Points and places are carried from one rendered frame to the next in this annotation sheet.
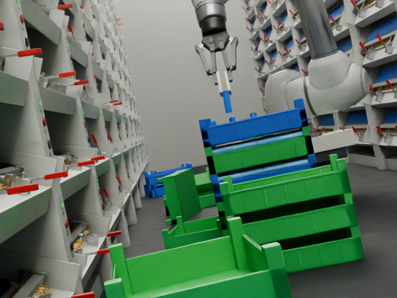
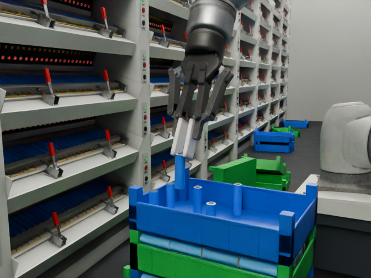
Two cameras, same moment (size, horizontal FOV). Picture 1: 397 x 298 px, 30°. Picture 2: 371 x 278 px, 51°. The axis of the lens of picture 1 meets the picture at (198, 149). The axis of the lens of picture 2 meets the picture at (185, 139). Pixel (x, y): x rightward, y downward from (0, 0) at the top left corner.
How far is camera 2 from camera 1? 1.58 m
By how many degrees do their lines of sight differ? 25
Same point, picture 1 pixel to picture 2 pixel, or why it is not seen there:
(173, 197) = not seen: hidden behind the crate
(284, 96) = (341, 135)
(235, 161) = (164, 266)
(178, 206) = not seen: hidden behind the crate
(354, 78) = not seen: outside the picture
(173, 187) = (220, 179)
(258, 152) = (199, 270)
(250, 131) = (193, 234)
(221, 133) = (153, 218)
